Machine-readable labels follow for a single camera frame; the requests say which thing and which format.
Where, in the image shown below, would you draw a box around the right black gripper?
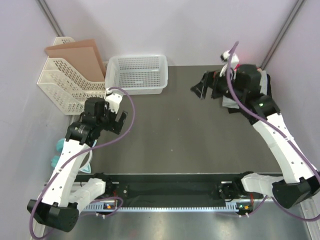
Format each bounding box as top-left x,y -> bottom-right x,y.
190,67 -> 244,104

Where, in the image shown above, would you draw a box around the grey t shirt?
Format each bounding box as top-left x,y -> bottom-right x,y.
222,96 -> 240,109

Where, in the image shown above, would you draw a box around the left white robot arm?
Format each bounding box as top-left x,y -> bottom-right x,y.
27,93 -> 128,232

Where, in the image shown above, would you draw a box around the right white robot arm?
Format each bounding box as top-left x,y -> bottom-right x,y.
190,64 -> 320,209

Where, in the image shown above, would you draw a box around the cream perforated file organizer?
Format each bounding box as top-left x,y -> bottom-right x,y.
37,37 -> 105,115

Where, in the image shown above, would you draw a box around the teal cat ear headphones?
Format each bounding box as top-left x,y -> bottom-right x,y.
51,138 -> 93,174

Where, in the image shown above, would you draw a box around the white perforated plastic basket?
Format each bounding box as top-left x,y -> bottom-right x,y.
105,54 -> 169,95

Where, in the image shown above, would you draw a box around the black folded flower t shirt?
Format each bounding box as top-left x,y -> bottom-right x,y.
227,70 -> 272,114

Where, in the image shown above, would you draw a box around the brown cardboard folder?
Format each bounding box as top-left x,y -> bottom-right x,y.
44,38 -> 106,82

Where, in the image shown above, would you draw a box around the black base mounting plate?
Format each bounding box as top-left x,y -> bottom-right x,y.
72,173 -> 266,208

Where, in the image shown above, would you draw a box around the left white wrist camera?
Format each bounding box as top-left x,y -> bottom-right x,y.
104,88 -> 123,114

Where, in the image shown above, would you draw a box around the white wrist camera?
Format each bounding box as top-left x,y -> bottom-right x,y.
219,50 -> 240,77
104,88 -> 123,114

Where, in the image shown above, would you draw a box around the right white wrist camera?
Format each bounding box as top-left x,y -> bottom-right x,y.
219,50 -> 240,77

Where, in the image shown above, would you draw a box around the grey slotted cable duct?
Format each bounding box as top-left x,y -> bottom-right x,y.
83,201 -> 252,213

